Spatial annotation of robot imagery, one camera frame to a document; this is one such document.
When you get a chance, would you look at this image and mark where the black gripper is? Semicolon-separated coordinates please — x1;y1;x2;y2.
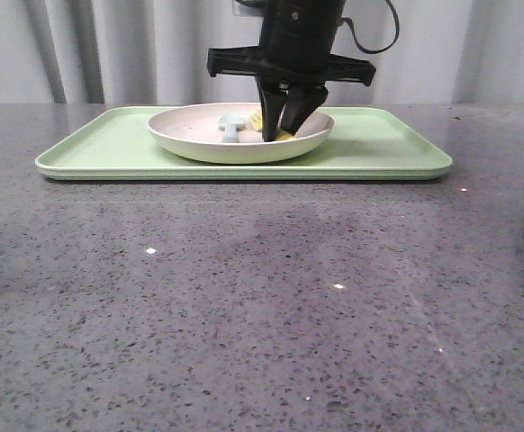
207;0;375;141

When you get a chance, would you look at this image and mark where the yellow plastic fork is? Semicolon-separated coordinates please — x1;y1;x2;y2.
248;107;295;141

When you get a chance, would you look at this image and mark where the white speckled plate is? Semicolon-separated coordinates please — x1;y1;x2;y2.
148;103;335;165

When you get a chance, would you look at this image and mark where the light blue plastic spoon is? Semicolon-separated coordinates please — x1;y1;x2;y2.
218;112;246;143

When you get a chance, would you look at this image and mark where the light green rectangular tray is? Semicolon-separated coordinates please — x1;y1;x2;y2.
35;107;452;181

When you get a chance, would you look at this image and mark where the grey pleated curtain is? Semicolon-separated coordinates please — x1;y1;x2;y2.
0;1;524;105

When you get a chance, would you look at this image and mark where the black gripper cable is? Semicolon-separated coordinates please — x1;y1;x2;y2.
339;0;400;55

